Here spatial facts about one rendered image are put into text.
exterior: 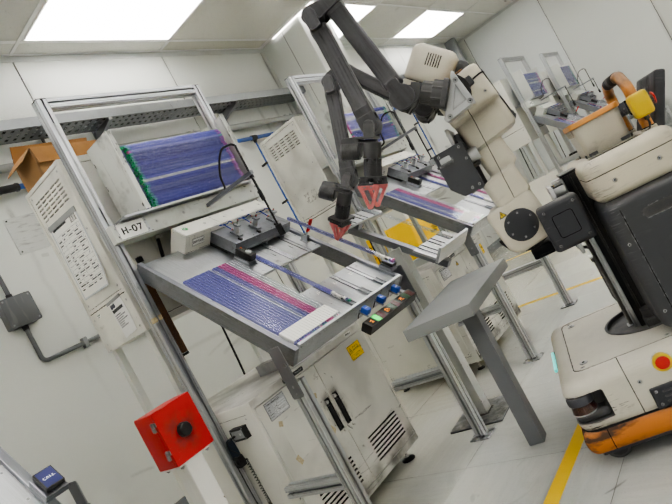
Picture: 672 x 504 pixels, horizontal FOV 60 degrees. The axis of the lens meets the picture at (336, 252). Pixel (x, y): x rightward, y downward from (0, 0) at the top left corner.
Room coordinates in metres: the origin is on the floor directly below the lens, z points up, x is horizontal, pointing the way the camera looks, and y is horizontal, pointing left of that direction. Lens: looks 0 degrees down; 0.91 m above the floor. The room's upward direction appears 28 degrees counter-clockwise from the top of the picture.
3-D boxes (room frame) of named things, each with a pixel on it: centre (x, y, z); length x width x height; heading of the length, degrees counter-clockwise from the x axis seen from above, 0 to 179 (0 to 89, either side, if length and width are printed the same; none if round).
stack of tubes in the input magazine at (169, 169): (2.40, 0.40, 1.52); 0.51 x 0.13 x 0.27; 141
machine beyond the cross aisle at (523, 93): (6.35, -2.58, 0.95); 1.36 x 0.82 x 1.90; 51
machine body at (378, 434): (2.43, 0.53, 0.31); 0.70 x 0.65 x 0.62; 141
